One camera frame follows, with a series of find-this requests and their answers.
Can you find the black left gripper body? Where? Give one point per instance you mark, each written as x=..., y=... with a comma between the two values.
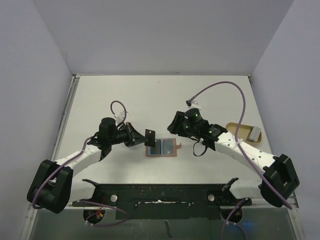
x=120, y=136

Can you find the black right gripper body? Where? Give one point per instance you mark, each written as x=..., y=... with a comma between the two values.
x=178, y=124

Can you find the brown leather card holder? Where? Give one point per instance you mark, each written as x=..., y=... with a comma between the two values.
x=178, y=145

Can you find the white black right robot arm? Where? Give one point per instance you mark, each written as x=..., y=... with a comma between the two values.
x=279, y=178

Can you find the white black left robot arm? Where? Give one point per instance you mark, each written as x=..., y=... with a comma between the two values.
x=51, y=187

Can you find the grey credit card stack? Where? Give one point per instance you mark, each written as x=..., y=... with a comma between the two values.
x=254, y=134

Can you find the beige oval tray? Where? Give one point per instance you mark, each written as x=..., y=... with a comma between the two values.
x=243, y=132

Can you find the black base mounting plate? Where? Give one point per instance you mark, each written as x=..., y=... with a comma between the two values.
x=166, y=201

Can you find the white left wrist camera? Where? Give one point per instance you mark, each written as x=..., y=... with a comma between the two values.
x=120, y=117

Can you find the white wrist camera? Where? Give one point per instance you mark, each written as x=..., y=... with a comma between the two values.
x=120, y=117
x=195, y=105

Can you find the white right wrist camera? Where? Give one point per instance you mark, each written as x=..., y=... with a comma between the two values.
x=195, y=105

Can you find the aluminium left side rail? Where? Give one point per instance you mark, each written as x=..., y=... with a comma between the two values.
x=65, y=115

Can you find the aluminium rail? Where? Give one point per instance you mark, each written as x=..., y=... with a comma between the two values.
x=65, y=115
x=37, y=203

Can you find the aluminium front rail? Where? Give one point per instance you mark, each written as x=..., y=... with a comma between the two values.
x=37, y=203

